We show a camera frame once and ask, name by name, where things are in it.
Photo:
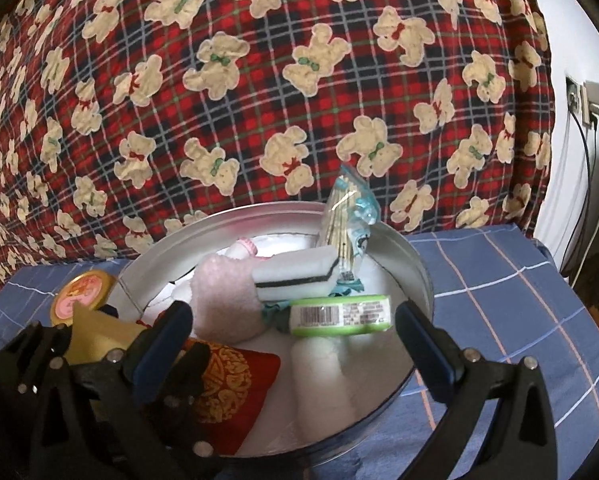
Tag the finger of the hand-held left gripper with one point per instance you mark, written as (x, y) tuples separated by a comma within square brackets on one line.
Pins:
[(29, 350), (192, 370)]

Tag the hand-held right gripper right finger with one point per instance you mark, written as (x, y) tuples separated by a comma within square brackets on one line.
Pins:
[(429, 355)]

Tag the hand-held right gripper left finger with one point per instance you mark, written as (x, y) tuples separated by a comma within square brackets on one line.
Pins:
[(154, 360)]

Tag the red embroidered pouch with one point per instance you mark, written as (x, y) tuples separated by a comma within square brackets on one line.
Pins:
[(239, 380)]

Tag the pink fluffy plush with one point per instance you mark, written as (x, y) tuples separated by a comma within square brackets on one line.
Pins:
[(224, 300)]

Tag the green tissue packet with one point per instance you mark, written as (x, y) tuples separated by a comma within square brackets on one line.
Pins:
[(339, 315)]

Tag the white sponge with black stripe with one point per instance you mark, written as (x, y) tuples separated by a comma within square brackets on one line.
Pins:
[(289, 272)]

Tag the clear plastic toothpick packet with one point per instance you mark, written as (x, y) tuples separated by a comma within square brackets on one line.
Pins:
[(342, 220)]

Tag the round metal cookie tin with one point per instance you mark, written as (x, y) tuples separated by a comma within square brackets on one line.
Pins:
[(279, 220)]

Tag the gold round tin lid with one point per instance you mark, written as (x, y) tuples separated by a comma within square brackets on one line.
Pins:
[(82, 295)]

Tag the blue plaid bed sheet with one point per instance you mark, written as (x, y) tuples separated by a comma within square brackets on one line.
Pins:
[(504, 310)]

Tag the red plaid bear-print quilt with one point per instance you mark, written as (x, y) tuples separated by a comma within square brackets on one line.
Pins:
[(279, 85)]

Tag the white power adapter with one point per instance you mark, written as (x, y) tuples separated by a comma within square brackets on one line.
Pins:
[(595, 100)]

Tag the wall power socket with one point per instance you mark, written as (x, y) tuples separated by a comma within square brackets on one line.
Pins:
[(573, 94)]

